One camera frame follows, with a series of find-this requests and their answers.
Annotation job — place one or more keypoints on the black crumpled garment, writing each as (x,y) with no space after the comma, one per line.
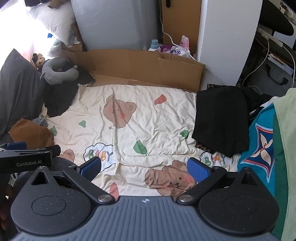
(60,99)

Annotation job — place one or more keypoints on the grey plastic-wrapped mattress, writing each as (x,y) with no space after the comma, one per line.
(115,23)

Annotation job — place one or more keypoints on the light blue denim pants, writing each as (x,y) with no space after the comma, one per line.
(39,121)

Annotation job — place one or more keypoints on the brown t-shirt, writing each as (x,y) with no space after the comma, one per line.
(30,134)

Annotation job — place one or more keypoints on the clear plastic bag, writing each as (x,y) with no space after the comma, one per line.
(55,46)

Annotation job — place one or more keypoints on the black clothes heap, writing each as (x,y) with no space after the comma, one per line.
(254,99)

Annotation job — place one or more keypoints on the pink spray bottle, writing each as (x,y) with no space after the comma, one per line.
(185,42)

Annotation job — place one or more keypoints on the black office chair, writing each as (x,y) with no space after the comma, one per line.
(275,18)

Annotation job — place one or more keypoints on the folded cardboard sheet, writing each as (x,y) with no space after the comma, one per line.
(143,64)

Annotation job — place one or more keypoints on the white power strip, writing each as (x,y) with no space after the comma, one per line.
(269,36)

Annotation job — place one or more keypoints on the detergent bottle with blue cap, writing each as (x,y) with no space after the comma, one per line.
(154,46)

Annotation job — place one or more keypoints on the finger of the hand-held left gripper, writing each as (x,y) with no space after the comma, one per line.
(55,150)
(16,146)

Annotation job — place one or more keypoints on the white pillow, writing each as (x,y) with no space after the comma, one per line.
(55,20)

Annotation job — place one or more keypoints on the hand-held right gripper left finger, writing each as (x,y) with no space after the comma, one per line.
(89,168)

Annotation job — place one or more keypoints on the dark grey pillow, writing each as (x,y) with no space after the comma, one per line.
(18,92)

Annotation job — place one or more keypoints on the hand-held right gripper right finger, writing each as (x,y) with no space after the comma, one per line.
(197,170)

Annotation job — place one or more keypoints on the teal printed garment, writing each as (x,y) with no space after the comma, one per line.
(256,148)

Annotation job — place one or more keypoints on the purple and white plastic packet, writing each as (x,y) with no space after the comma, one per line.
(172,49)

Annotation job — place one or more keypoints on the black folded garment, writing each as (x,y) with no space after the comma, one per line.
(219,120)

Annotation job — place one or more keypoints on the green two-tone garment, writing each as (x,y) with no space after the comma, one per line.
(286,139)

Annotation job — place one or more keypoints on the grey neck pillow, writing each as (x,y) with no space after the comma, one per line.
(67,75)

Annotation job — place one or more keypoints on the cream bear-print blanket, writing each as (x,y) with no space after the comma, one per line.
(150,115)

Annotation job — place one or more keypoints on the brown teddy bear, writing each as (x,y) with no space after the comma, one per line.
(40,60)

